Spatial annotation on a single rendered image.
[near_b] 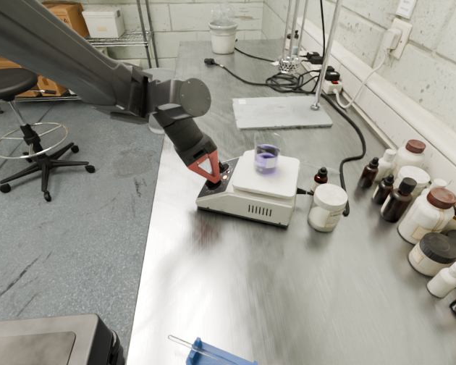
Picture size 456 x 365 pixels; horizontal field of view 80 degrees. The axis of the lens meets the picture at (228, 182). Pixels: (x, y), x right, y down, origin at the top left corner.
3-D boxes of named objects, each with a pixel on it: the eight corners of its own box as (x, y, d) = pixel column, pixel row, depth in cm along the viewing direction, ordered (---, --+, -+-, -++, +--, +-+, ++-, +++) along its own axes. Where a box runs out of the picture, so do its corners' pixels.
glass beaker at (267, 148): (284, 171, 55) (289, 137, 50) (265, 183, 52) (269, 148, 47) (262, 158, 58) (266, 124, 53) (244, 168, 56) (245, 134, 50)
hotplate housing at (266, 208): (195, 209, 59) (192, 182, 53) (214, 171, 68) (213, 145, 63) (300, 233, 54) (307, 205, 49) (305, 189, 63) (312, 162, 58)
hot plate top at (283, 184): (230, 188, 52) (230, 185, 52) (245, 153, 61) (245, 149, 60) (294, 200, 50) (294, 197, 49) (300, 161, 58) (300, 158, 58)
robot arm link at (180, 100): (111, 64, 44) (106, 119, 44) (140, 41, 35) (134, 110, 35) (176, 85, 51) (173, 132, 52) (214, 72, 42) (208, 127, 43)
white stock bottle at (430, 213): (391, 226, 55) (415, 187, 48) (414, 219, 57) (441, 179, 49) (415, 250, 51) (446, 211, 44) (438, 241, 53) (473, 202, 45)
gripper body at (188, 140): (203, 135, 58) (183, 104, 54) (217, 146, 49) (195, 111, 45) (177, 152, 57) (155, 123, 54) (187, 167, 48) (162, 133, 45)
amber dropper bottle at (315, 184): (318, 185, 64) (326, 161, 60) (326, 193, 62) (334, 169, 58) (307, 187, 64) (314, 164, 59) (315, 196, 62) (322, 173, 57)
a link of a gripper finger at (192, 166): (223, 164, 61) (200, 130, 56) (234, 175, 55) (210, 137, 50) (198, 182, 61) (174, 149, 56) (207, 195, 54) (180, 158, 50)
